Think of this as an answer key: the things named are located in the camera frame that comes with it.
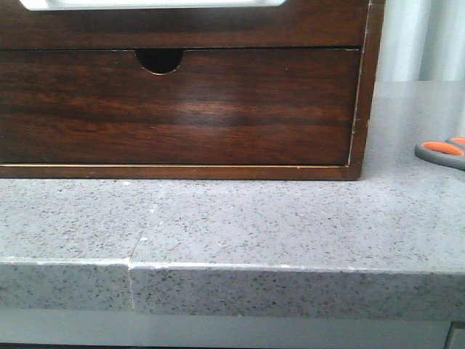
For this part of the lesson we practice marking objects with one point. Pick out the dark wooden drawer cabinet frame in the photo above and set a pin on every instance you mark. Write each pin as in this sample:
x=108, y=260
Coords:
x=161, y=61

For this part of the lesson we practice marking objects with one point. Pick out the dark wooden drawer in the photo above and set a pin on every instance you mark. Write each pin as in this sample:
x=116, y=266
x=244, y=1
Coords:
x=220, y=106
x=292, y=24

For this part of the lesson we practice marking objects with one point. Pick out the grey orange handled scissors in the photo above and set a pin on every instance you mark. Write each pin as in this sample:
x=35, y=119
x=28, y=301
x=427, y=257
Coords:
x=449, y=153

